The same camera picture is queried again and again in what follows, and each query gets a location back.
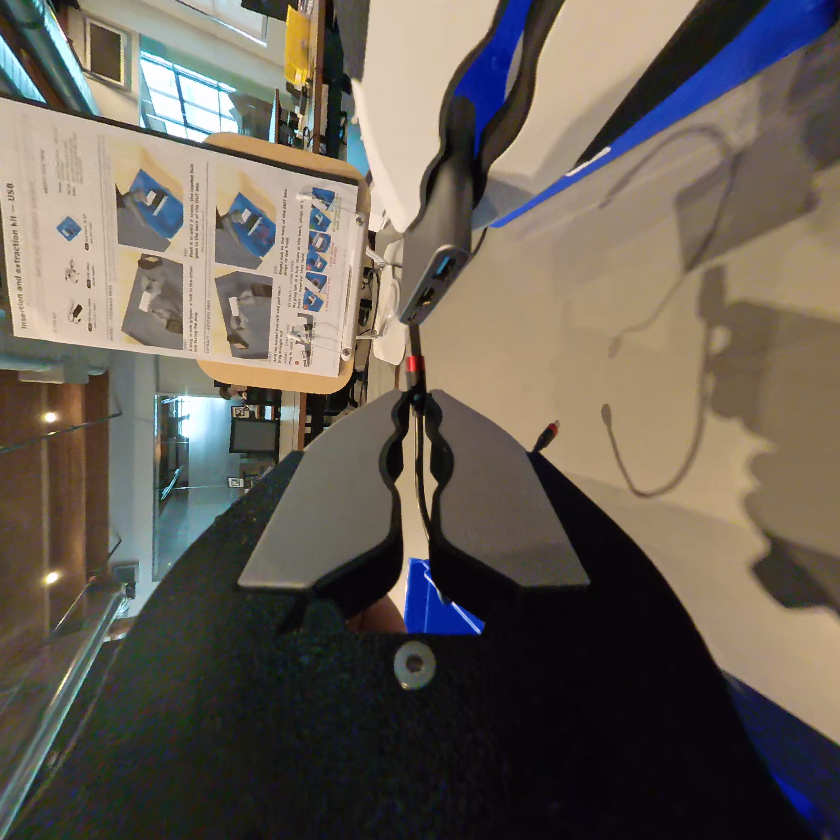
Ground person's left hand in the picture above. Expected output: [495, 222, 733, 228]
[346, 594, 406, 634]

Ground thin black rail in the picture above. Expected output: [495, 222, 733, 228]
[0, 410, 123, 455]

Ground yellow plastic bin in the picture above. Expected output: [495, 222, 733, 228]
[284, 5, 314, 88]

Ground black usb cable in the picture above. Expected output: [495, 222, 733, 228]
[406, 322, 563, 605]

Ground wooden display board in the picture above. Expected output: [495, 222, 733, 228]
[196, 131, 373, 396]

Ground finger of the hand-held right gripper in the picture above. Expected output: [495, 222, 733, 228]
[351, 0, 509, 235]
[469, 0, 706, 229]

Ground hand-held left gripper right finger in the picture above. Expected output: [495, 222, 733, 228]
[425, 389, 592, 592]

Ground black computer monitor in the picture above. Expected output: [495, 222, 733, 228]
[230, 420, 278, 455]

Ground grey usb hub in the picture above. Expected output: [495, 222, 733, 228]
[399, 97, 478, 327]

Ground high grid window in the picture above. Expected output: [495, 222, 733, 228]
[140, 52, 238, 142]

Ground printed instruction sheet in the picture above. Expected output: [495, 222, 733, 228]
[0, 98, 362, 379]

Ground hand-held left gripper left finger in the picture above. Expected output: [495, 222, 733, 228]
[236, 389, 404, 595]

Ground white board stand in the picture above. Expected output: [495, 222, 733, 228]
[341, 210, 413, 366]

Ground metal ceiling pipe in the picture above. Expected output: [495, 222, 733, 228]
[0, 0, 101, 118]

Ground square wall vent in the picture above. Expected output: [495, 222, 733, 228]
[84, 18, 130, 88]

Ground blue plastic bin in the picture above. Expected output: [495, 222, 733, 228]
[402, 556, 840, 840]
[453, 0, 840, 229]

